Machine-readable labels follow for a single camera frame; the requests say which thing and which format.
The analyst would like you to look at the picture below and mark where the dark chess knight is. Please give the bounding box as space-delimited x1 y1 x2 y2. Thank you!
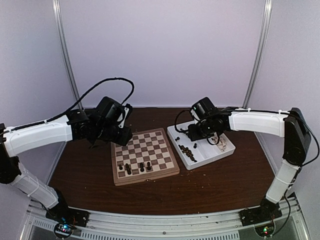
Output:
179 145 192 154

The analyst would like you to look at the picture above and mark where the aluminium front rail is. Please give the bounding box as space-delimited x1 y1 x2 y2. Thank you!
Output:
24 194 303 240

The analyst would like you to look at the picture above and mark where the wooden chess board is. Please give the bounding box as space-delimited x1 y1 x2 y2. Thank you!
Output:
110 128 180 186

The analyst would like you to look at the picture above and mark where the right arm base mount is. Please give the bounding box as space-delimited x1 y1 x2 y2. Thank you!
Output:
239 197 283 227

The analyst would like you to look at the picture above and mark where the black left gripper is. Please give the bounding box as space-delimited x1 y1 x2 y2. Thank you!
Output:
94 123 133 146

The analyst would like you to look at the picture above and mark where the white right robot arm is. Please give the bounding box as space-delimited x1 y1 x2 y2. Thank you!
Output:
187 97 312 221

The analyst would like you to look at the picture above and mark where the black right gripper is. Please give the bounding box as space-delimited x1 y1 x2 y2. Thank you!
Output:
188 119 215 142

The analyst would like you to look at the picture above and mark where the aluminium frame post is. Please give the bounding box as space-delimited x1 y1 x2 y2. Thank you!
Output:
242 0 273 108
52 0 80 101

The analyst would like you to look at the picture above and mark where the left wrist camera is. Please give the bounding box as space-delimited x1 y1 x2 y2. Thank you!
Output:
117 103 133 129

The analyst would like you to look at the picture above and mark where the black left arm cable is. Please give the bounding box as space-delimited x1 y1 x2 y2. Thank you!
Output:
0 77 135 136

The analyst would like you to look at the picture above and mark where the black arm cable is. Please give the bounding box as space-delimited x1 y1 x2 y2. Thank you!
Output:
173 109 193 135
0 77 135 136

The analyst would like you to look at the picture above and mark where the pile of white chess pieces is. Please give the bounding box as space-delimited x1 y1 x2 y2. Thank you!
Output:
217 136 227 152

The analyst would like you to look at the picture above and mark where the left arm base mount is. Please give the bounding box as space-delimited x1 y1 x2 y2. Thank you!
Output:
45 189 90 227

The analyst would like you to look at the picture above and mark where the white plastic divided tray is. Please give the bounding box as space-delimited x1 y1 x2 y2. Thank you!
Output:
167 125 236 170

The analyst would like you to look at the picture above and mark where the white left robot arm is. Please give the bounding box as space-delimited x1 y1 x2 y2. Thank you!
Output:
0 97 132 222

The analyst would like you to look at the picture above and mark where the left aluminium frame post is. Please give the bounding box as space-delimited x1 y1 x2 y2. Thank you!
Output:
52 0 80 101

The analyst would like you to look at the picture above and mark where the right aluminium frame post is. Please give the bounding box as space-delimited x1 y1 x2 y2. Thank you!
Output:
242 0 273 108

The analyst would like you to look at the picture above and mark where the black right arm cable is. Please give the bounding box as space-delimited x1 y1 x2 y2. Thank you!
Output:
173 109 193 135

